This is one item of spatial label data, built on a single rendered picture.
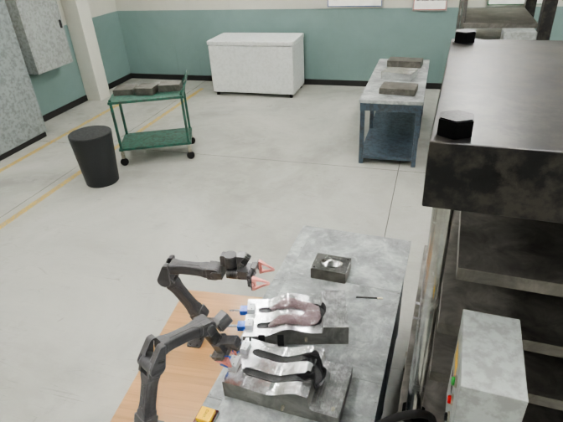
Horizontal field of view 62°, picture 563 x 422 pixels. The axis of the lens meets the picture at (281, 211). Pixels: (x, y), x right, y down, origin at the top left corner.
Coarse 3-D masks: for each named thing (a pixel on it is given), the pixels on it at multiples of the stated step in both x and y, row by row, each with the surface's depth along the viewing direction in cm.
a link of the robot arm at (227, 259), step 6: (222, 252) 206; (228, 252) 205; (234, 252) 205; (222, 258) 204; (228, 258) 202; (234, 258) 202; (222, 264) 205; (228, 264) 203; (234, 264) 204; (222, 270) 207; (210, 276) 208; (216, 276) 207; (222, 276) 208
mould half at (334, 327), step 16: (256, 304) 241; (272, 304) 239; (320, 304) 236; (336, 304) 230; (256, 320) 231; (336, 320) 221; (256, 336) 222; (272, 336) 222; (288, 336) 221; (304, 336) 221; (320, 336) 220; (336, 336) 220
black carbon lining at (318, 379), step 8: (256, 352) 210; (264, 352) 210; (312, 352) 200; (272, 360) 205; (280, 360) 206; (288, 360) 205; (296, 360) 202; (304, 360) 198; (312, 360) 202; (320, 360) 198; (248, 368) 202; (312, 368) 192; (320, 368) 200; (256, 376) 199; (264, 376) 199; (272, 376) 199; (280, 376) 197; (288, 376) 195; (296, 376) 193; (304, 376) 192; (312, 376) 194; (320, 376) 199; (320, 384) 193
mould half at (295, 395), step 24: (240, 360) 206; (264, 360) 206; (240, 384) 195; (264, 384) 195; (288, 384) 190; (312, 384) 190; (336, 384) 196; (288, 408) 190; (312, 408) 187; (336, 408) 186
